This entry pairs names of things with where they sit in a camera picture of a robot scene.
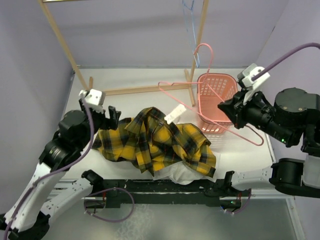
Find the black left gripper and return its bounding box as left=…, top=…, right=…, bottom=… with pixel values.
left=77, top=97, right=121, bottom=149

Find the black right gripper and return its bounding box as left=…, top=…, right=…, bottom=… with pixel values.
left=216, top=82, right=291, bottom=143

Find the yellow plaid flannel shirt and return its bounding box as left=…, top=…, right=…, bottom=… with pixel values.
left=92, top=107, right=217, bottom=177

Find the white collared shirt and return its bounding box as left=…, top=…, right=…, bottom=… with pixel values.
left=152, top=146, right=221, bottom=185

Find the light blue wire hanger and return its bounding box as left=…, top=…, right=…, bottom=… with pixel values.
left=181, top=0, right=198, bottom=53

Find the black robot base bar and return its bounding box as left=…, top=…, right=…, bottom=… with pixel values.
left=81, top=170, right=251, bottom=210

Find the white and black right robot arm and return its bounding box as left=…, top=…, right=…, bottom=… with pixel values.
left=217, top=87, right=320, bottom=198

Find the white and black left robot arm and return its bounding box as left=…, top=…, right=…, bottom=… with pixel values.
left=0, top=106, right=121, bottom=240

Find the pink plastic laundry basket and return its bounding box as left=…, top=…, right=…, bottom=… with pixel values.
left=197, top=73, right=238, bottom=134

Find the wooden clothes rack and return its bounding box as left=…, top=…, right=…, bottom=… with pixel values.
left=36, top=0, right=211, bottom=108

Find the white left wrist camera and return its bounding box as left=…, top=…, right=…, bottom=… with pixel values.
left=79, top=89, right=106, bottom=114

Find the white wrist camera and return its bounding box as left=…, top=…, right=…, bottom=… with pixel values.
left=79, top=89, right=106, bottom=114
left=237, top=63, right=270, bottom=105

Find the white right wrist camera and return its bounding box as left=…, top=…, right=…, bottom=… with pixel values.
left=237, top=63, right=270, bottom=105

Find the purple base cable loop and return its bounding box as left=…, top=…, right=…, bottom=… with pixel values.
left=83, top=187, right=136, bottom=223

